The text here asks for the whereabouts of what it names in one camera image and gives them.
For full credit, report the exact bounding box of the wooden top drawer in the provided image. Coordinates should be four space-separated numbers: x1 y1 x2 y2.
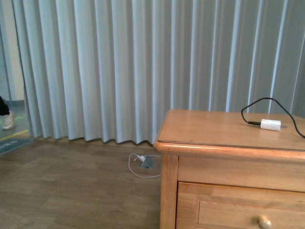
176 182 305 229

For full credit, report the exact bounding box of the round wooden drawer knob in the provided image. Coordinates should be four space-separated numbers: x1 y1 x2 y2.
257 216 272 229

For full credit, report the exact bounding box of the white plug on floor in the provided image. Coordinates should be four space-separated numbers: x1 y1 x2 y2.
134 156 145 162

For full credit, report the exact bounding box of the grey floor outlet box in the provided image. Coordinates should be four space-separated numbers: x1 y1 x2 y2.
138 155 157 169

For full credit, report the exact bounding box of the grey pleated curtain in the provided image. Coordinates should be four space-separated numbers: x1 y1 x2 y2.
13 0 305 143

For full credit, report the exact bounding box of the wooden nightstand cabinet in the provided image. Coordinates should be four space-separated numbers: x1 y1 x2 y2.
153 110 305 229

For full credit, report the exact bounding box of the white charger adapter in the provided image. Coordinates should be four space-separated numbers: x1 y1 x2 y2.
259 119 287 132

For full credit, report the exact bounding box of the person's white sneaker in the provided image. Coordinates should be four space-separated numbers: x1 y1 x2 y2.
2 111 15 130

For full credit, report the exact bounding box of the dark green floor sign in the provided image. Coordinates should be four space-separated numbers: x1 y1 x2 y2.
0 138 33 155

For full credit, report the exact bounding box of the person's black trouser leg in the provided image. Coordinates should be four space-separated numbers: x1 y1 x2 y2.
0 96 10 116

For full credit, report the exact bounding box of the white floor cable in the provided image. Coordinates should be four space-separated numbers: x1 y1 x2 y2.
128 153 163 178

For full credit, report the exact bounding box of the black charger cable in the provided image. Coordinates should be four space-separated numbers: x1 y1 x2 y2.
241 97 305 138

